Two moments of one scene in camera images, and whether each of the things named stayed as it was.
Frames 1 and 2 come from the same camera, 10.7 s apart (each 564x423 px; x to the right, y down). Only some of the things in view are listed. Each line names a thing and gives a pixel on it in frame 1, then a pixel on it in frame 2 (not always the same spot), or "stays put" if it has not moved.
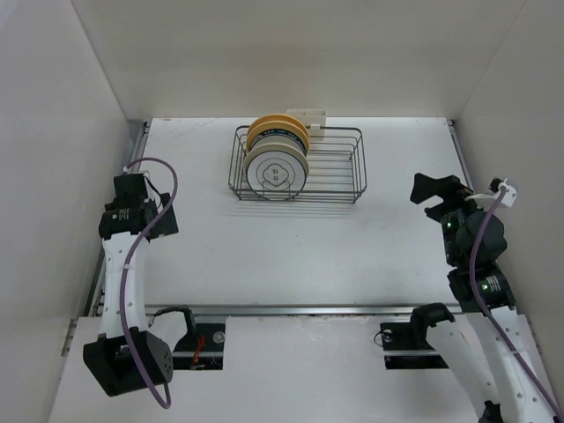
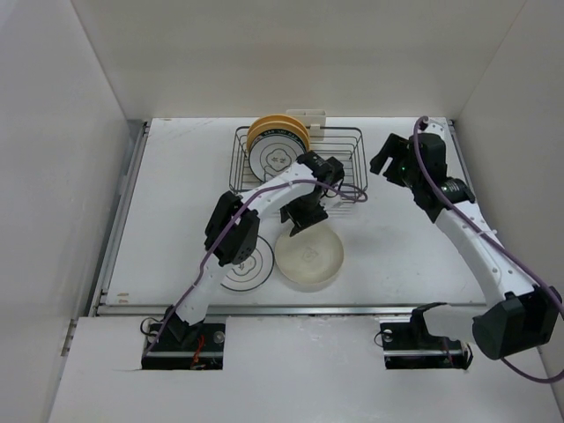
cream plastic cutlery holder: x=314 y=120 stays put
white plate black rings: x=276 y=174 to x=252 y=272
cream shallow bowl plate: x=277 y=146 to x=311 y=256
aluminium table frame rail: x=123 y=219 stays put
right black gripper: x=451 y=189 to x=396 y=146
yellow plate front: x=277 y=124 stays put
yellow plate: x=277 y=116 stays put
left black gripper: x=166 y=229 to x=300 y=220
